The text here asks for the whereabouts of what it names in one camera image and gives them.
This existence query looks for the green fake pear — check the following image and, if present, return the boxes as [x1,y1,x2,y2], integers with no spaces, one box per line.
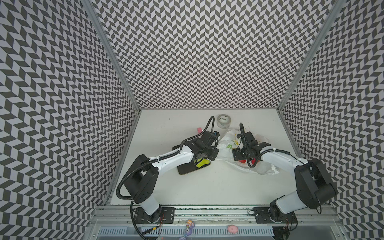
[194,158,211,169]

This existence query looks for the white plastic bag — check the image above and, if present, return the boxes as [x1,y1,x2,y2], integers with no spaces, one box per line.
[215,128,280,176]

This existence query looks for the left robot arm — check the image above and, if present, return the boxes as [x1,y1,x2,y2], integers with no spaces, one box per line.
[115,116,220,217]

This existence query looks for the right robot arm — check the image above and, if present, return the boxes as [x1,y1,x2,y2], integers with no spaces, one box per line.
[232,123,338,223]

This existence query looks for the black square tray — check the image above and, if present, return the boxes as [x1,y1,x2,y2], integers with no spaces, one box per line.
[177,144,210,176]

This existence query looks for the grey tape roll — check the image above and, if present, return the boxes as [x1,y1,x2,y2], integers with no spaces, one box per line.
[217,114,232,129]

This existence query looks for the purple toy figure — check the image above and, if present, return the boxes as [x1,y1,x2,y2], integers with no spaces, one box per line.
[179,220,195,240]

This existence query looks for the pink round toy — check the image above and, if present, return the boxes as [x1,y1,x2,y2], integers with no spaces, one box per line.
[227,225,239,234]

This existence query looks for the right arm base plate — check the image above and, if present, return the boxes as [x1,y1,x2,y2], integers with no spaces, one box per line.
[253,207,289,224]

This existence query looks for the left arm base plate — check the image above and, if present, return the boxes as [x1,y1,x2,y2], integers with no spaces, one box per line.
[133,207,176,224]

